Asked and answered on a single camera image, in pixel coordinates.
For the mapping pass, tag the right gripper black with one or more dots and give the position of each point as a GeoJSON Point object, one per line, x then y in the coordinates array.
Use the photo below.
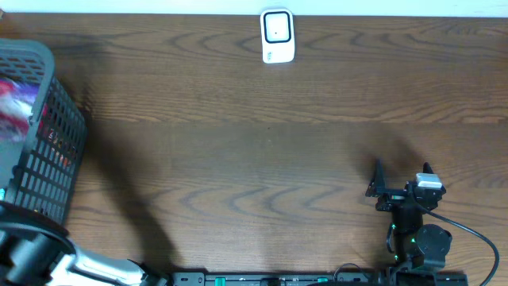
{"type": "Point", "coordinates": [392, 198]}

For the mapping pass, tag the red purple snack packet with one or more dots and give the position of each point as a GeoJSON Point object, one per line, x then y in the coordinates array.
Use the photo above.
{"type": "Point", "coordinates": [17, 100]}

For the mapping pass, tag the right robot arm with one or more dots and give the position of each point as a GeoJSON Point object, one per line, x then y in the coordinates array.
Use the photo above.
{"type": "Point", "coordinates": [419, 249]}

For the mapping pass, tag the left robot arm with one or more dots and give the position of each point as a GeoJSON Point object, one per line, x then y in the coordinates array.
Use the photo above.
{"type": "Point", "coordinates": [37, 251]}

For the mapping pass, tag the white barcode scanner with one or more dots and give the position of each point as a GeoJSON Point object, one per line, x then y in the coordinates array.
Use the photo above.
{"type": "Point", "coordinates": [277, 36]}

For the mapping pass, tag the dark grey plastic basket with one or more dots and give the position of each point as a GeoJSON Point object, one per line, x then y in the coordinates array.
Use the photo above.
{"type": "Point", "coordinates": [39, 166]}

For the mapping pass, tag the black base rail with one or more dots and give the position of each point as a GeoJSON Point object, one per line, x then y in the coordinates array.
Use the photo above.
{"type": "Point", "coordinates": [318, 279]}

